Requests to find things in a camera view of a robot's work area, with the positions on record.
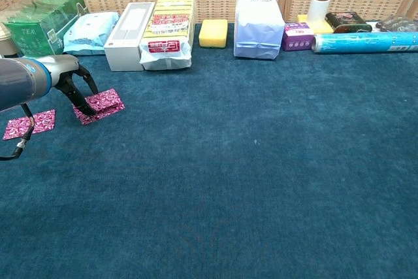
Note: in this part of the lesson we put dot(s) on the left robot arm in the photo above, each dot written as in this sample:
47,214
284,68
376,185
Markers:
16,83

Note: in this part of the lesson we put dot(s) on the white paper bag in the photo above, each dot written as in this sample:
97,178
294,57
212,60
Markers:
258,27

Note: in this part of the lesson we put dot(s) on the beige lidded food container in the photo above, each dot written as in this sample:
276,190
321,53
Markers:
6,45

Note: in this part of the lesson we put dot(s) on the pink patterned rectangular block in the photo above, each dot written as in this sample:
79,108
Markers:
104,115
42,122
106,99

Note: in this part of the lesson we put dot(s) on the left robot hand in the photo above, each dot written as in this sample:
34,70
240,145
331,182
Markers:
65,70

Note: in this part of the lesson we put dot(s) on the blue carpet table mat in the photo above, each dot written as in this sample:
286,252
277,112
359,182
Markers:
228,161

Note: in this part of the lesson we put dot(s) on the green tea bag box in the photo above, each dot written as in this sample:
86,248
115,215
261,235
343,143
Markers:
32,37

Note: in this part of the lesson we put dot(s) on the white roll with cardboard core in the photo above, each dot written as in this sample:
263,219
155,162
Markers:
318,11

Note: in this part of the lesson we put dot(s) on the flat yellow sponge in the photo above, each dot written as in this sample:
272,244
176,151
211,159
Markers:
323,27

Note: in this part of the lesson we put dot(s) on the blue cling film roll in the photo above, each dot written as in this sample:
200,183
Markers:
362,43

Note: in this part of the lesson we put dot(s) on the dark rectangular tin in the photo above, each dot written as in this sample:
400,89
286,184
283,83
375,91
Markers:
347,22

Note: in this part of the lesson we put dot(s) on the small purple box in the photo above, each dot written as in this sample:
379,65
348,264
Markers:
297,37

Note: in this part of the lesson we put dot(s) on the light blue wet wipes pack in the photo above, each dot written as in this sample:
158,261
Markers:
88,35

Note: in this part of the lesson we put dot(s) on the yellow sponge multipack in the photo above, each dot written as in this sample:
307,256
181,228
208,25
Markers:
168,30

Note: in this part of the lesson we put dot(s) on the plain yellow sponge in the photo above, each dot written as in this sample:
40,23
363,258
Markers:
213,34

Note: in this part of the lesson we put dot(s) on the white power strip box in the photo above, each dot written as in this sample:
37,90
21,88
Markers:
125,47

